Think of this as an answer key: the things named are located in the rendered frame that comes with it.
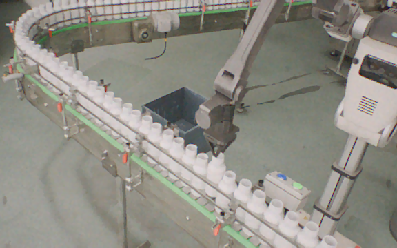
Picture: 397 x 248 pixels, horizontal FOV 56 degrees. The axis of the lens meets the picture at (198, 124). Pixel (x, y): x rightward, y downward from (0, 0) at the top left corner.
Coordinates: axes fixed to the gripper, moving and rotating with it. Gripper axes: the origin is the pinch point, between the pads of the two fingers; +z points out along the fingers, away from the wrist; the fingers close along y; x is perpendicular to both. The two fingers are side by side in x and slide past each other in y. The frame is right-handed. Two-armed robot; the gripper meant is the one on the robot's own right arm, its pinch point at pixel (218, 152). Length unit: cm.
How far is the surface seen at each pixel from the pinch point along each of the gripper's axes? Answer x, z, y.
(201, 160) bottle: -4.9, 5.5, 2.0
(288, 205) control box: 23.0, 14.4, -11.1
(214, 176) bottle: 1.4, 7.9, 2.6
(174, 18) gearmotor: -136, 21, -114
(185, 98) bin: -67, 34, -57
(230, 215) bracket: 12.5, 14.6, 6.3
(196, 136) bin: -38, 33, -35
